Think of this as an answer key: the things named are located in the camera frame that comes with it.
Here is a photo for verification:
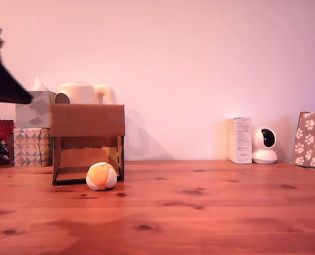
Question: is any orange and white footbag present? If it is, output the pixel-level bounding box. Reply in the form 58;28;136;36
86;161;118;192

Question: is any cardboard dice tower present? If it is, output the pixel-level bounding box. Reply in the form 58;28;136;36
49;103;126;186

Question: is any white tissue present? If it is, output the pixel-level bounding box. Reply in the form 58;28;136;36
29;76;49;92

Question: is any cloud print tissue box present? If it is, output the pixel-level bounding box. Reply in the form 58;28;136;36
15;90;57;129

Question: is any geometric pattern tissue box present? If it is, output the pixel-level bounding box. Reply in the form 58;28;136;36
13;127;54;167

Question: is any cream plastic jug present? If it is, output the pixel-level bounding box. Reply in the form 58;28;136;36
54;81;115;105

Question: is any white printed carton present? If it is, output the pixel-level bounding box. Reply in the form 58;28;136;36
228;116;253;164

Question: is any paw print cushion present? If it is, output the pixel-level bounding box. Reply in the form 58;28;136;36
291;108;315;171

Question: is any small white round camera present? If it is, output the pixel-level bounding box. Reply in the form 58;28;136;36
251;126;278;165

